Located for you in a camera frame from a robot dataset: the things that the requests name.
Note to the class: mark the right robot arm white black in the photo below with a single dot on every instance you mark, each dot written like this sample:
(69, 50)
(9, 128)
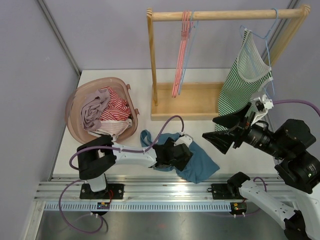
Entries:
(299, 170)

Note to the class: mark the wooden clothes rack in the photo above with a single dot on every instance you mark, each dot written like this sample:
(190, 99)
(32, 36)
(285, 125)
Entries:
(200, 101)

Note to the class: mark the mauve pink tank top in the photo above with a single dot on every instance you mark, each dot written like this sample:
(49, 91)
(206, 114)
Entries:
(94, 105)

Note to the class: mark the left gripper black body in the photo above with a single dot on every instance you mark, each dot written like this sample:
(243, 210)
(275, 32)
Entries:
(179, 165)

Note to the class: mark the aluminium mounting rail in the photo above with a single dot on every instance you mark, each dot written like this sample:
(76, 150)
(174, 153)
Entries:
(171, 189)

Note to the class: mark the blue wire hanger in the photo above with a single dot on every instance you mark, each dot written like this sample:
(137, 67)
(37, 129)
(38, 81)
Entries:
(267, 49)
(189, 29)

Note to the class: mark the green white striped tank top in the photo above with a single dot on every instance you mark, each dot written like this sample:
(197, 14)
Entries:
(248, 75)

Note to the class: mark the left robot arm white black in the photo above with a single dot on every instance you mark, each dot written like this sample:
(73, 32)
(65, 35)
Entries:
(97, 156)

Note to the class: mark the pink translucent plastic basin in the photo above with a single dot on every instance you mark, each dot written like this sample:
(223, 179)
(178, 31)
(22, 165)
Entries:
(77, 98)

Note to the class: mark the white slotted cable duct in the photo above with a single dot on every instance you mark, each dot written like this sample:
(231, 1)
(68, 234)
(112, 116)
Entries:
(137, 206)

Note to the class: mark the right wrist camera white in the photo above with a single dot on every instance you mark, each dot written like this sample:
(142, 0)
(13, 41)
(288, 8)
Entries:
(261, 105)

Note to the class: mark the teal blue tank top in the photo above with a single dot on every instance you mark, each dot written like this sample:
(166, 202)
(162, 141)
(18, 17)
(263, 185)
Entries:
(199, 168)

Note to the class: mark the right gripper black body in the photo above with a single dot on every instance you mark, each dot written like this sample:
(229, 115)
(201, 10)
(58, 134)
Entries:
(245, 128)

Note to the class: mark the red white striped tank top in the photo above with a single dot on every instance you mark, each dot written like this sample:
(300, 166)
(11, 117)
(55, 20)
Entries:
(116, 117)

